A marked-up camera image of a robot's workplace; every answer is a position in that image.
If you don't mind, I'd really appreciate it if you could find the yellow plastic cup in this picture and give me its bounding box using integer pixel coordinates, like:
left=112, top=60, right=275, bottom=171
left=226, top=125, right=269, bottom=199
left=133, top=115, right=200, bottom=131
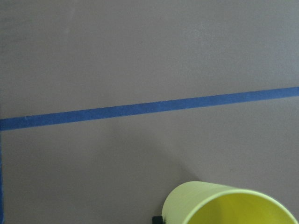
left=162, top=181, right=298, bottom=224

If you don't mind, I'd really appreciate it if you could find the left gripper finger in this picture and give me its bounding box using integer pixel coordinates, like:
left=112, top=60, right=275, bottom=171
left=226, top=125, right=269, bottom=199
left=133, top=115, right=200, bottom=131
left=152, top=216, right=164, bottom=224

